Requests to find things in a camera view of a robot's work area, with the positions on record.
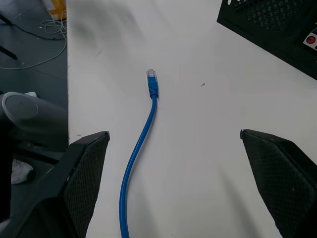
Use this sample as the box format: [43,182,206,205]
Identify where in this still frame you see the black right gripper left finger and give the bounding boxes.
[9,131,110,238]

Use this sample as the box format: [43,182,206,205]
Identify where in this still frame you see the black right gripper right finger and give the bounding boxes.
[239,128,317,238]

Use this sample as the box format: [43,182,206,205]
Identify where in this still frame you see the white sneaker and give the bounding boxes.
[10,158,36,184]

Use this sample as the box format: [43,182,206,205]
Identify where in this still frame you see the black perforated computer case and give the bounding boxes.
[216,0,317,80]

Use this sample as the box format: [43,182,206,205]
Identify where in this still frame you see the black stand leg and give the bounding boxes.
[0,13,18,60]

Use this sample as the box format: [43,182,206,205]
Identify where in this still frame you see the yellow cardboard box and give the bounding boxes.
[41,0,67,21]

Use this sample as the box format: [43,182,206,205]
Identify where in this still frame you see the blue ethernet cable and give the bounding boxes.
[119,69,159,238]

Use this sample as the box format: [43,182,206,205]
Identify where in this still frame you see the white thin floor cable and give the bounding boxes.
[0,11,68,70]

